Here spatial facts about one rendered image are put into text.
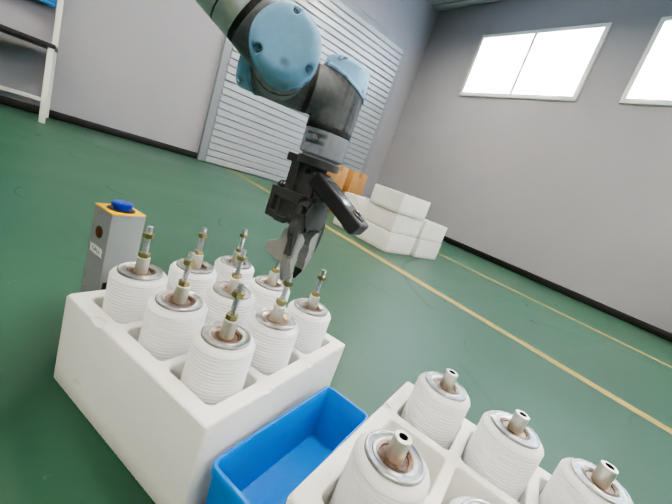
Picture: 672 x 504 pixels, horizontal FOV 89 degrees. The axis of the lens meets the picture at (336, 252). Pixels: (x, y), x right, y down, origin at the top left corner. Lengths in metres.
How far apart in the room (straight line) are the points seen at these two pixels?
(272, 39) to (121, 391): 0.55
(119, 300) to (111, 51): 4.92
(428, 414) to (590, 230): 4.91
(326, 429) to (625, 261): 4.82
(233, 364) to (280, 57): 0.40
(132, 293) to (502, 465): 0.66
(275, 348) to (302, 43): 0.46
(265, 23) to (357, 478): 0.49
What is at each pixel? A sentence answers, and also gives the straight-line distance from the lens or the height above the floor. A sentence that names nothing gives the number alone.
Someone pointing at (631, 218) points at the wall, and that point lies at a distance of 5.38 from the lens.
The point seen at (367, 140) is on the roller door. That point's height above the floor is 1.26.
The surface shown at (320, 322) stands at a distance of 0.71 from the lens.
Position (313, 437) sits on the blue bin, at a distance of 0.82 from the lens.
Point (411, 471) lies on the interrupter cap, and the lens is 0.47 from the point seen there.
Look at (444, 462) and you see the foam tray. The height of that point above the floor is 0.18.
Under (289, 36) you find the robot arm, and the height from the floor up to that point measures 0.65.
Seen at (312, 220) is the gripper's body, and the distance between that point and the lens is 0.57.
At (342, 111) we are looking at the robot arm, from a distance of 0.56.
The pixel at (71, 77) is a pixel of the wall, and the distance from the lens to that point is 5.47.
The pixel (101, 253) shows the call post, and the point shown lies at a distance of 0.85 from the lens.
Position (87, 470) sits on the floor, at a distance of 0.72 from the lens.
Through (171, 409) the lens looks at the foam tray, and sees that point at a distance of 0.57.
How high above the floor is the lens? 0.54
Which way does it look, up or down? 13 degrees down
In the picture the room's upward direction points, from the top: 19 degrees clockwise
